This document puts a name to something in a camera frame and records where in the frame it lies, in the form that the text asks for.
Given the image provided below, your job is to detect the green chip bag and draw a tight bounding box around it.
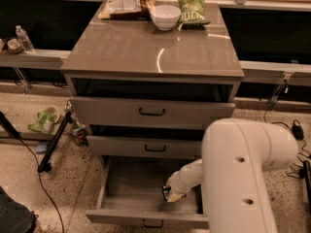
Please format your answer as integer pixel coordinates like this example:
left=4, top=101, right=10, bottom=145
left=178, top=0, right=210, bottom=30

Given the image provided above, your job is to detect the grey drawer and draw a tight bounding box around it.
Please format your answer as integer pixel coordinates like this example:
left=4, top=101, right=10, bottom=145
left=70, top=96, right=235, bottom=130
left=88, top=136, right=203, bottom=159
left=86, top=156, right=209, bottom=229

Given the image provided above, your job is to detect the small bowl on ledge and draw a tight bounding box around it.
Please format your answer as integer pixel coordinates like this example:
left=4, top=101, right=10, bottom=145
left=3, top=38, right=23, bottom=54

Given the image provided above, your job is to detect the grey drawer cabinet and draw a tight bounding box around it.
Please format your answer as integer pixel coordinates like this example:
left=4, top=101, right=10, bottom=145
left=60, top=2, right=245, bottom=167

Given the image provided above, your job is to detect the grey bottom drawer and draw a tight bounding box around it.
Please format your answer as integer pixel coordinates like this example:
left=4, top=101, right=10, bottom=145
left=86, top=156, right=209, bottom=229

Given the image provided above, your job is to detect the grey top drawer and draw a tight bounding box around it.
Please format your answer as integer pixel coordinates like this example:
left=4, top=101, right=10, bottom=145
left=70, top=96, right=235, bottom=130

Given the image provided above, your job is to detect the small can on floor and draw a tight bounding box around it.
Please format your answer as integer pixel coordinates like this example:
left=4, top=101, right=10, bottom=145
left=73, top=126, right=87, bottom=140

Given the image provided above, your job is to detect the black floor cable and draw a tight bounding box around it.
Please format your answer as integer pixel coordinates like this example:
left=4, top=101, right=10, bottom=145
left=0, top=111, right=66, bottom=233

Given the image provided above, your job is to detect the white bowl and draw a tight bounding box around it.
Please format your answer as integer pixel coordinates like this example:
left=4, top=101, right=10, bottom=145
left=150, top=5, right=181, bottom=31

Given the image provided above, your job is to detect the grey middle drawer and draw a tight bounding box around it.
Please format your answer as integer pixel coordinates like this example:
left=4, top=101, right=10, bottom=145
left=88, top=136, right=203, bottom=159

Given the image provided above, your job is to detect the blue rxbar snack bar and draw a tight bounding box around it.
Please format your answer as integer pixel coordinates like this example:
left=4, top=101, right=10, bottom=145
left=161, top=185, right=171, bottom=201

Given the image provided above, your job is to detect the black tripod leg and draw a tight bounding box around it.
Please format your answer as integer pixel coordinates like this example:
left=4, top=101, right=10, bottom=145
left=37, top=112, right=72, bottom=173

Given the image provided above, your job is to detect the clear water bottle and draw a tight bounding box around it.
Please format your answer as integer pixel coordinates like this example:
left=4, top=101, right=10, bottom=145
left=16, top=25, right=35, bottom=54

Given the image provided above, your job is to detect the green white cloth bundle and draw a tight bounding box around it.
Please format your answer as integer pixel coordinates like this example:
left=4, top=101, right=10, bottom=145
left=28, top=105, right=60, bottom=134

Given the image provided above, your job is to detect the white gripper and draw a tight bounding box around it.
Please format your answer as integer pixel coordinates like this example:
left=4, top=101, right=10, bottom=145
left=166, top=171, right=191, bottom=202

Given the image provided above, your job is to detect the brown chip bag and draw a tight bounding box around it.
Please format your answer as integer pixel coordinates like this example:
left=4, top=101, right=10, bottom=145
left=98, top=0, right=156, bottom=20

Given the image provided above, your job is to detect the black power adapter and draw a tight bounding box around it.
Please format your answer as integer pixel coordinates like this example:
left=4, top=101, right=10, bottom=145
left=292, top=120, right=304, bottom=140

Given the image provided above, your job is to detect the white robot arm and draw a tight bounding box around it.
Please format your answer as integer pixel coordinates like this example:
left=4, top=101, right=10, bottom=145
left=164, top=118, right=298, bottom=233

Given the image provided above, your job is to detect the person leg in jeans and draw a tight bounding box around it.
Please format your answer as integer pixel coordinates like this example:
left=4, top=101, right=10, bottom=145
left=0, top=186, right=36, bottom=233

